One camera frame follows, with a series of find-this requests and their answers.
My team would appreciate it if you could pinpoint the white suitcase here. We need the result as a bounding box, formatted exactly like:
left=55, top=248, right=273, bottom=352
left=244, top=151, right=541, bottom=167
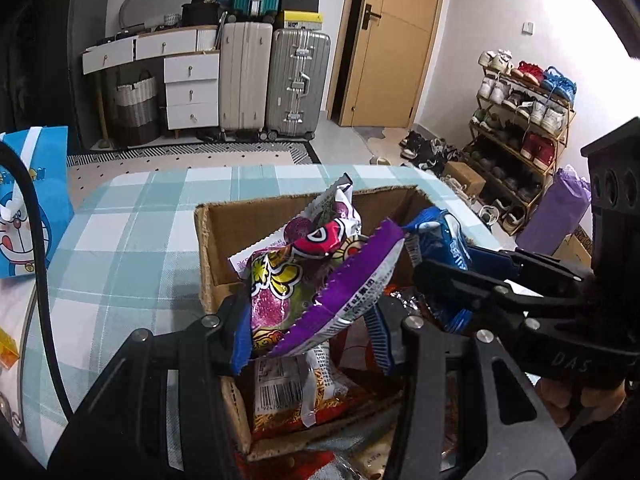
left=218, top=20, right=275, bottom=134

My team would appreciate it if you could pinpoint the blue cartoon tote bag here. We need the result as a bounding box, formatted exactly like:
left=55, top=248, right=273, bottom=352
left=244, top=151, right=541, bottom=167
left=0, top=125, right=75, bottom=281

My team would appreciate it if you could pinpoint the purple fabric bag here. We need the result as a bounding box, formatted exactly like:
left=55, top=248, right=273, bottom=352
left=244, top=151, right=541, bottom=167
left=515, top=164, right=594, bottom=257

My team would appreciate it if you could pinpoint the wooden shoe rack with shoes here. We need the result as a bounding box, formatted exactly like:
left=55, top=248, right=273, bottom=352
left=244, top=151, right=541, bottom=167
left=470, top=49, right=576, bottom=233

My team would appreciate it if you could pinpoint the black white patterned rug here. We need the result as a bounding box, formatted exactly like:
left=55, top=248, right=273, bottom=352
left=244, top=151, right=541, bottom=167
left=66, top=140, right=322, bottom=167

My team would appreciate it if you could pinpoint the grey refrigerator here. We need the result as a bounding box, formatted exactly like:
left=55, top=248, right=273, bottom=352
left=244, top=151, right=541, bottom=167
left=0, top=0, right=112, bottom=152

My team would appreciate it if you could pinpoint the silver suitcase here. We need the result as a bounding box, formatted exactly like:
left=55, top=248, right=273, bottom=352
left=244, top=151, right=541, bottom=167
left=264, top=28, right=332, bottom=142

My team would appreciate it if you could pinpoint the blue cookie packet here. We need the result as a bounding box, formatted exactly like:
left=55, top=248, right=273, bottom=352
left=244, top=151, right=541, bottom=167
left=401, top=207, right=474, bottom=334

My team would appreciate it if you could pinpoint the wooden door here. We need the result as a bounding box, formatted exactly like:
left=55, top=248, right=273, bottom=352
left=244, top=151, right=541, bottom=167
left=331, top=0, right=449, bottom=129

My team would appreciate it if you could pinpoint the noodle snack bag with barcode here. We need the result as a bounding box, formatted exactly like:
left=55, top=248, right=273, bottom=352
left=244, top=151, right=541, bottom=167
left=251, top=349, right=362, bottom=437

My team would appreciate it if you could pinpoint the woven laundry basket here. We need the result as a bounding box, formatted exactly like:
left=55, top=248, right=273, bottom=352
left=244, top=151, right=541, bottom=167
left=110, top=70, right=160, bottom=147

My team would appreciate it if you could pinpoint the stack of shoe boxes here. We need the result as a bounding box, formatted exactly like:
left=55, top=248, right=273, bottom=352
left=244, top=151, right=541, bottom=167
left=281, top=0, right=321, bottom=31

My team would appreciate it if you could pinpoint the person's right hand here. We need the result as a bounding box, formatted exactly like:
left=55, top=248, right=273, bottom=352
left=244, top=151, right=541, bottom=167
left=536, top=377, right=627, bottom=431

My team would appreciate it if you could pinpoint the small cardboard box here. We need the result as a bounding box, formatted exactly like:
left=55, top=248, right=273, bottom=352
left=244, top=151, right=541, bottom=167
left=443, top=160, right=487, bottom=197

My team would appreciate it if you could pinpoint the white drawer cabinet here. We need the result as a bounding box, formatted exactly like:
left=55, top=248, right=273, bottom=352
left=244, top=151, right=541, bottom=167
left=82, top=26, right=221, bottom=132

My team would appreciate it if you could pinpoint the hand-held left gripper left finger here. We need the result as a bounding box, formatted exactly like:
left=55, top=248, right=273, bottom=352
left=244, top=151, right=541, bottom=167
left=47, top=285, right=252, bottom=480

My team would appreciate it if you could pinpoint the brown cardboard box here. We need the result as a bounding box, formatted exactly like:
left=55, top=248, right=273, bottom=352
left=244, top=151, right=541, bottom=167
left=193, top=185, right=453, bottom=463

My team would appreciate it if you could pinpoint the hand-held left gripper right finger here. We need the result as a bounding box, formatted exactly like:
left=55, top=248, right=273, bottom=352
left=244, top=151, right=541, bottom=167
left=365, top=297, right=592, bottom=480

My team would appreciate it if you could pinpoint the white-backed snack bag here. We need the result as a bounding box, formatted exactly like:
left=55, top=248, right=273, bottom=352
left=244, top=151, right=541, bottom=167
left=248, top=174, right=363, bottom=357

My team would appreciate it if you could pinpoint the black cable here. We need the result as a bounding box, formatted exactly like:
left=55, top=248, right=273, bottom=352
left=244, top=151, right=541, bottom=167
left=0, top=140, right=77, bottom=427

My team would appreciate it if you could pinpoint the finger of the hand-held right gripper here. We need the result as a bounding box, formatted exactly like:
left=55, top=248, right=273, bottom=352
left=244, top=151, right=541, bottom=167
left=413, top=258, right=532, bottom=342
left=466, top=245, right=596, bottom=287

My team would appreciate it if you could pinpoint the pile of dark shoes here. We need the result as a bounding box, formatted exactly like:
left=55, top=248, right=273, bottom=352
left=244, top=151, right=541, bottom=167
left=399, top=129, right=462, bottom=177

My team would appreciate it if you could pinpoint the patterned cardboard box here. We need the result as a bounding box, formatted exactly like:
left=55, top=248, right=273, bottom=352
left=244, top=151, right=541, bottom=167
left=550, top=224, right=594, bottom=272

